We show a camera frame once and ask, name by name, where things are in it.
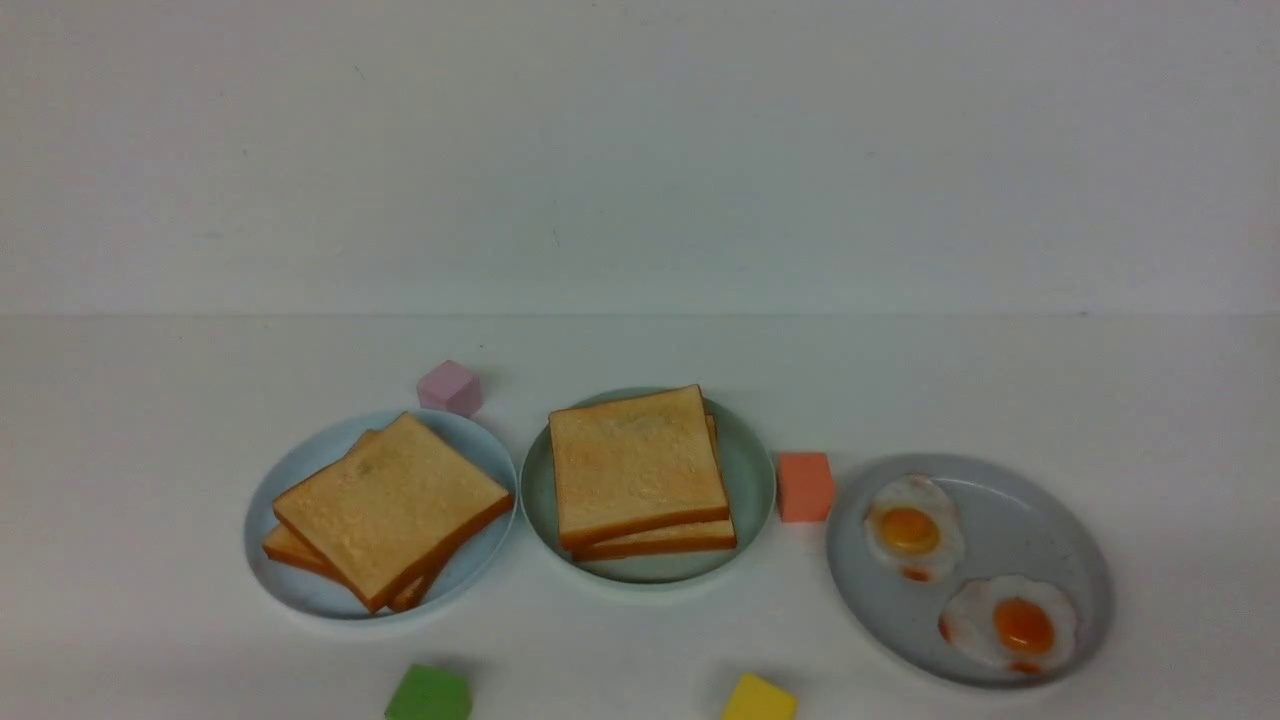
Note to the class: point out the green plate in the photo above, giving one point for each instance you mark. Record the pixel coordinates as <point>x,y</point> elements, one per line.
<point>647,488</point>

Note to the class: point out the pink cube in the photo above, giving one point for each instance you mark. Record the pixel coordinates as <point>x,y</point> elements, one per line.
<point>451,387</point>

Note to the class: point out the orange cube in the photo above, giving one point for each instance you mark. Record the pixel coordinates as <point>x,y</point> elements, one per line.
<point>805,487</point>

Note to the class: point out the left fried egg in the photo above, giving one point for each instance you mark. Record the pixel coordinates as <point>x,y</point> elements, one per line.
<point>912,527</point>

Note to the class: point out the fried egg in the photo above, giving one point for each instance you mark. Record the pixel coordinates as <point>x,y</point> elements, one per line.
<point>912,527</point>
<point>1013,624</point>

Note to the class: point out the yellow cube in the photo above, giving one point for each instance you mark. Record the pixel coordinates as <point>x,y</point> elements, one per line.
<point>754,698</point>

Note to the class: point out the light blue plate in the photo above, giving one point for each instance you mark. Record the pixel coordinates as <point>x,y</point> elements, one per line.
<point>315,598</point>

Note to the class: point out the green cube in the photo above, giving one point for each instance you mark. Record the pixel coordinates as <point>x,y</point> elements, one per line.
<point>430,693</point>

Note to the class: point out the grey plate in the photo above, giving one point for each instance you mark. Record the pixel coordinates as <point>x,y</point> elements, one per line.
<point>1011,526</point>

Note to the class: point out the right fried egg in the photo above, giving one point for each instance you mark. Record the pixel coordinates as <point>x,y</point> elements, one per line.
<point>1013,624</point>

